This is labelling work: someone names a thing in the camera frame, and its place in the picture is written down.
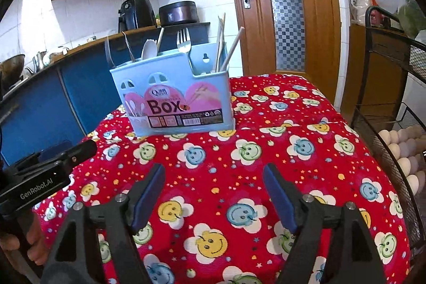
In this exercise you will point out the light blue utensil holder box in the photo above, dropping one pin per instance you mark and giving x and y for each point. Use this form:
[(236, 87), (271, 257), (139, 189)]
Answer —
[(173, 97)]

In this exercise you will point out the wooden shelf cabinet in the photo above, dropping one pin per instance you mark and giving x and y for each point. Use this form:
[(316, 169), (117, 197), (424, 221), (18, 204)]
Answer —
[(362, 77)]

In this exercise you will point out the slim stainless steel fork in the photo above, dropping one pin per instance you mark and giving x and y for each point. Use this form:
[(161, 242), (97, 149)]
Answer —
[(128, 49)]

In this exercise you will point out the clear bag of white goods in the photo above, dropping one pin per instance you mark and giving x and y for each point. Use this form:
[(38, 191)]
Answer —
[(359, 3)]

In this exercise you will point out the large stainless steel fork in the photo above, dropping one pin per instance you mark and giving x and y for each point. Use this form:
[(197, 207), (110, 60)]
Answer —
[(183, 42)]

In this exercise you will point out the cream white spoon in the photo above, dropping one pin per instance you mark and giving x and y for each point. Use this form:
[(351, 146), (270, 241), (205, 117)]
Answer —
[(149, 49)]

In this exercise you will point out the black air fryer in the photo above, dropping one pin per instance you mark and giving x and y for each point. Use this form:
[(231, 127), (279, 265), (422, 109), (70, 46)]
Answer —
[(136, 14)]

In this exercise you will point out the red smiley flower tablecloth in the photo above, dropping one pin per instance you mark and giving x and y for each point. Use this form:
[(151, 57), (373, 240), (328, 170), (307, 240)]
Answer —
[(233, 154)]

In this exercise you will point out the pile of white eggs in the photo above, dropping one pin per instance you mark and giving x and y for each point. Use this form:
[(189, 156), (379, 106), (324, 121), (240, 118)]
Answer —
[(404, 154)]

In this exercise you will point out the white cloth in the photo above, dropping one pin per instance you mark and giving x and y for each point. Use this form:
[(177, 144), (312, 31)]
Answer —
[(55, 55)]

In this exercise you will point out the blue kitchen base cabinet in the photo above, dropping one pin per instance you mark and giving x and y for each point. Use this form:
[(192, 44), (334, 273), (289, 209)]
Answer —
[(83, 94)]

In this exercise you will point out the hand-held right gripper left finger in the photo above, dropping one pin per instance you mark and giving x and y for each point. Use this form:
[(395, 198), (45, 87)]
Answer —
[(148, 194)]

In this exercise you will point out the dark rice cooker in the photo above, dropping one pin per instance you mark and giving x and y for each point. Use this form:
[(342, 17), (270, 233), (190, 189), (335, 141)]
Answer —
[(178, 14)]

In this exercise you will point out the steel kettle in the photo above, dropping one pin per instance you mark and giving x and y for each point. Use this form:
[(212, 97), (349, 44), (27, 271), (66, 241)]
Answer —
[(37, 61)]

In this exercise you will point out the light wooden chopstick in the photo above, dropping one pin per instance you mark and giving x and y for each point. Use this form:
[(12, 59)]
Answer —
[(160, 37), (223, 37)]

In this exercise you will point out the metal wok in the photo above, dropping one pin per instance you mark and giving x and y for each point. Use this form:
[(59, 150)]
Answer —
[(11, 69)]

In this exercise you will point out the person's left hand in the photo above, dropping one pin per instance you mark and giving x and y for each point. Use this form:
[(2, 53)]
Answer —
[(35, 237)]

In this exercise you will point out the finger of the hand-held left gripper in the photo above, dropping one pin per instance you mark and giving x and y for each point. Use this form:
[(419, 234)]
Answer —
[(50, 154), (78, 152)]

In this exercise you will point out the white chopstick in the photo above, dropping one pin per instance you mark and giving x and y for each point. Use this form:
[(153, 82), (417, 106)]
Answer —
[(219, 44), (234, 46)]

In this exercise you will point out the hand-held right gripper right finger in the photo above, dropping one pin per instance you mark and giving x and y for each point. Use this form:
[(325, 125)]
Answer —
[(279, 197)]

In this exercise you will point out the wooden door with glass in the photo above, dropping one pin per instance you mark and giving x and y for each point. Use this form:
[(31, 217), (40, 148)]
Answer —
[(316, 4)]

